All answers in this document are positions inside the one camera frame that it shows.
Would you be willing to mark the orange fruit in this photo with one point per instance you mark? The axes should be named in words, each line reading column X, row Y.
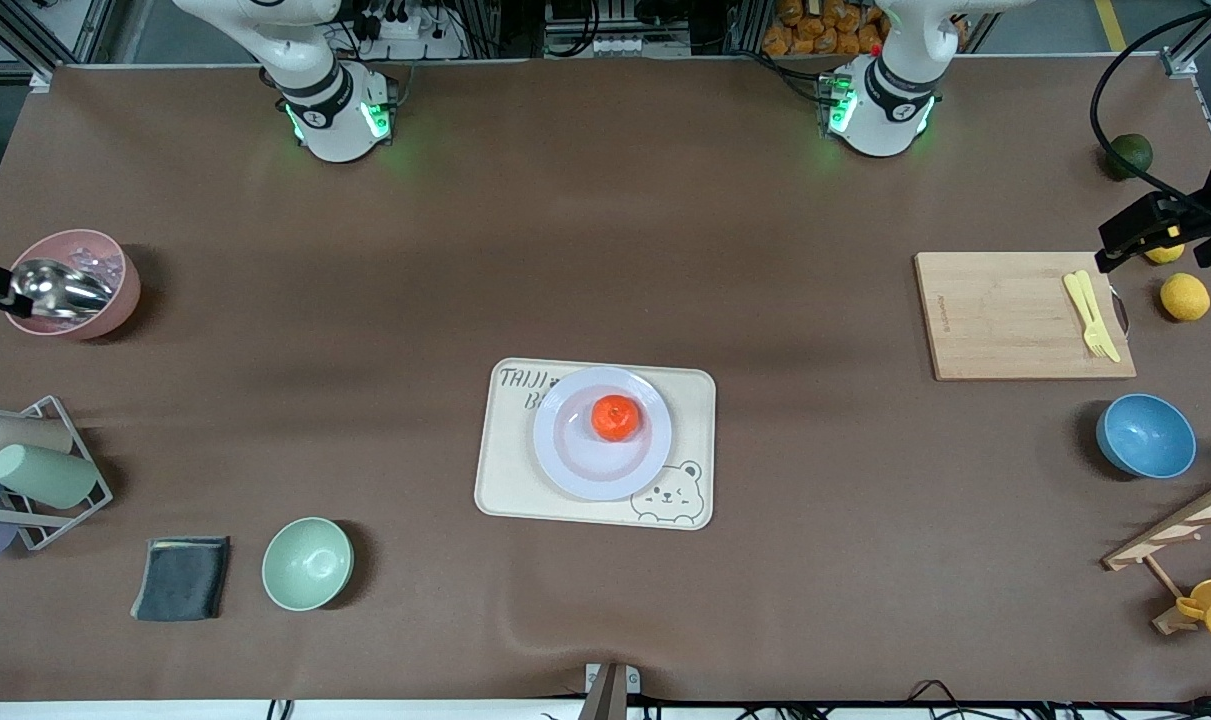
column 615, row 418

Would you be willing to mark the pink bowl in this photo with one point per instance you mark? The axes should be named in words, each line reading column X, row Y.
column 115, row 300

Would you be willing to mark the small white socket strip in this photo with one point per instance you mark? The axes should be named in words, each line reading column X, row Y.
column 615, row 45

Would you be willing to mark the yellow plastic knife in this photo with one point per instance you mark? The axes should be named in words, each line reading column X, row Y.
column 1084, row 283

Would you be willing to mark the pale lilac round plate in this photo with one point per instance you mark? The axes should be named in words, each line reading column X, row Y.
column 585, row 460

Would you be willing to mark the cream tray with bear print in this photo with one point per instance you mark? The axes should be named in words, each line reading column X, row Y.
column 505, row 490

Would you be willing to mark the wooden mug rack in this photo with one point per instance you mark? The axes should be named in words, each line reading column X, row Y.
column 1180, row 525

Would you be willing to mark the white power strip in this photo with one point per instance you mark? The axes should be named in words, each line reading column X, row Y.
column 415, row 45

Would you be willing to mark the yellow lemon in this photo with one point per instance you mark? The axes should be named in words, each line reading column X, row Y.
column 1165, row 254
column 1185, row 297

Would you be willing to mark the aluminium corner bracket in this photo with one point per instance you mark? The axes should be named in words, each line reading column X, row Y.
column 43, row 80
column 1180, row 65

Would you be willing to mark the shiny metal scoop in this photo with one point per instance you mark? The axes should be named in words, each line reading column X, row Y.
column 60, row 287

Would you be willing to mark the beige cup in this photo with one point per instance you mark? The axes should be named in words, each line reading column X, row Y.
column 25, row 435

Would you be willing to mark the mint green cup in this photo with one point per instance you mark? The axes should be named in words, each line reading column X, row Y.
column 45, row 476

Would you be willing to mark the dark grey folded cloth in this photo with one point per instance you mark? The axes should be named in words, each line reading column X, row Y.
column 181, row 578

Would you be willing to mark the blue bowl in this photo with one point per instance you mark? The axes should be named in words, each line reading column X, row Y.
column 1147, row 436

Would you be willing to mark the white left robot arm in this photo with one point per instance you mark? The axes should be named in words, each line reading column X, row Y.
column 880, row 112

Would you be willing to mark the bag of orange snacks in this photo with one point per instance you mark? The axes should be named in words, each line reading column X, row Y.
column 815, row 25

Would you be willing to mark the mint green bowl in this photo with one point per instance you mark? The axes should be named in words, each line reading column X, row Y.
column 307, row 563

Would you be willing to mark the wooden cutting board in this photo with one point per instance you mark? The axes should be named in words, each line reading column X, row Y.
column 1005, row 320

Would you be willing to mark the dark green avocado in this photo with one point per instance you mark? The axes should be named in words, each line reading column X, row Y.
column 1132, row 158

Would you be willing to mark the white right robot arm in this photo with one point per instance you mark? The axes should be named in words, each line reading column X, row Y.
column 335, row 130

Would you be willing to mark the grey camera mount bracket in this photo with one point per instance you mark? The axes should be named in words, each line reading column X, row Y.
column 610, row 695

